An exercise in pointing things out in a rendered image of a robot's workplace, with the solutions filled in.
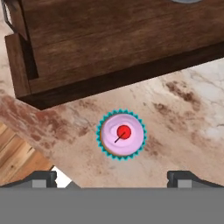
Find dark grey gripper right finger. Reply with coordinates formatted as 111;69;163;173
166;170;224;189

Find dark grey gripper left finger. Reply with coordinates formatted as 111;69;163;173
0;170;58;189

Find pink frosted cupcake with cherry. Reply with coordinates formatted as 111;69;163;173
95;108;148;161

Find dark brown wooden tray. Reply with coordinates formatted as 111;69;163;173
3;0;224;111

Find grey bowl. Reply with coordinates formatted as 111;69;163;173
170;0;205;4

